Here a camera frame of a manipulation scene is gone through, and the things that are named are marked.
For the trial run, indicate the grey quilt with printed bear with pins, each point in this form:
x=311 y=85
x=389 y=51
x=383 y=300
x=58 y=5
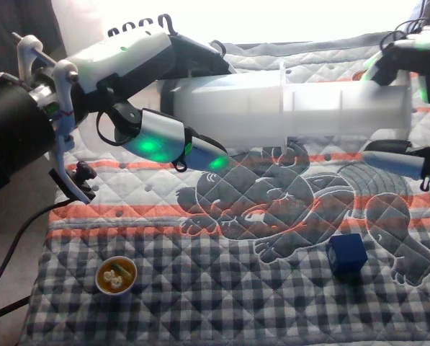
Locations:
x=236 y=306

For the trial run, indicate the dark curtain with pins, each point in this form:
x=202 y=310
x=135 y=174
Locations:
x=5 y=21

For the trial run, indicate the toy cup of noodle soup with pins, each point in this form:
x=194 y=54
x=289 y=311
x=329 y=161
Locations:
x=115 y=274

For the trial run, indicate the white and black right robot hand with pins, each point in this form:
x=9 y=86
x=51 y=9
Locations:
x=409 y=57

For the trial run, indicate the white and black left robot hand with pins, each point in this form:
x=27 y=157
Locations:
x=121 y=61

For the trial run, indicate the blue cube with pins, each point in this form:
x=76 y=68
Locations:
x=346 y=254

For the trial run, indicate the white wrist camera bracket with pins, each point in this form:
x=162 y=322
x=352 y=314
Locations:
x=64 y=93

